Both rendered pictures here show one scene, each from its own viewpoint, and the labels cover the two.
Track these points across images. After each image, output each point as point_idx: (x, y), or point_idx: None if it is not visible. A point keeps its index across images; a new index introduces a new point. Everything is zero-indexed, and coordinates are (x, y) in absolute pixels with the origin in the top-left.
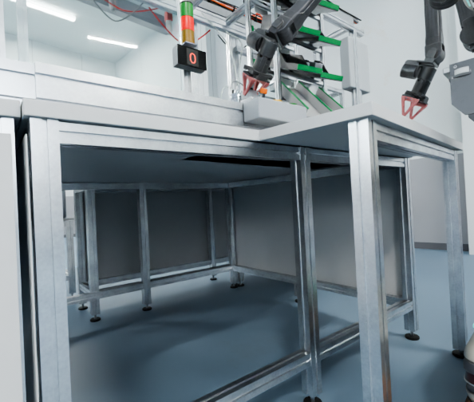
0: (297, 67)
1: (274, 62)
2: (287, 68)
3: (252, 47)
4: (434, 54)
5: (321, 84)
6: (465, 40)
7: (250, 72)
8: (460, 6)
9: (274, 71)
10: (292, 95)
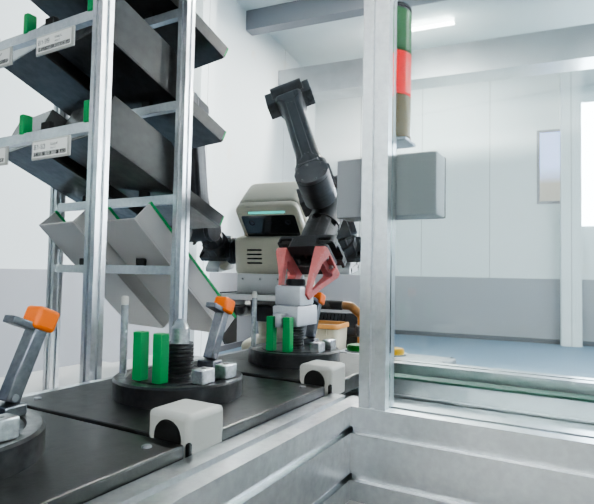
0: (221, 222)
1: (185, 179)
2: (195, 206)
3: (324, 198)
4: (190, 237)
5: (66, 211)
6: (211, 234)
7: (343, 263)
8: (201, 187)
9: (183, 201)
10: (199, 274)
